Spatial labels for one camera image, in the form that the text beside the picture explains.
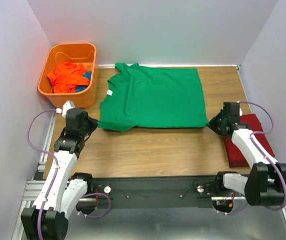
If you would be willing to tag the orange t-shirt in basket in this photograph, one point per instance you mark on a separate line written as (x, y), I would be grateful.
(66, 77)

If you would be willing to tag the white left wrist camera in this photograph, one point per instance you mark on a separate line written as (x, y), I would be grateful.
(66, 106)

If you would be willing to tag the blue t-shirt in basket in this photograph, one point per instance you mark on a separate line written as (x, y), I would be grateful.
(85, 81)

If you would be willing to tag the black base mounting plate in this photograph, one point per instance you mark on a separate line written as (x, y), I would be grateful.
(156, 192)

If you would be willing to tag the green t-shirt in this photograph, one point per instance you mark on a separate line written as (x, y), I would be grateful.
(150, 97)

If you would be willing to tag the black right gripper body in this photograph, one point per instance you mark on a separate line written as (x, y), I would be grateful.
(225, 120)

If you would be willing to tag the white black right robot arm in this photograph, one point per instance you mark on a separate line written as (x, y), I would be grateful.
(266, 183)

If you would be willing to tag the folded dark red t-shirt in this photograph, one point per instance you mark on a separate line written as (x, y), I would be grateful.
(242, 151)

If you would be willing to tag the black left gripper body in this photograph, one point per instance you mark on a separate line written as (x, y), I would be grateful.
(83, 129)

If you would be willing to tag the orange plastic laundry basket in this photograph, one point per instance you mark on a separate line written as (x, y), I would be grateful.
(85, 53)

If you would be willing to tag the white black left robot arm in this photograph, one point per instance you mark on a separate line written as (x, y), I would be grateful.
(48, 217)

